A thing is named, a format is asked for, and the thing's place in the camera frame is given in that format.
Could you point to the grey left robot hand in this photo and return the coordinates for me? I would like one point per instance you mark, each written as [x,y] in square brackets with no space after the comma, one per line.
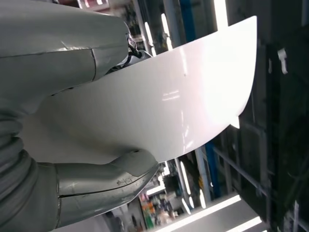
[48,38]

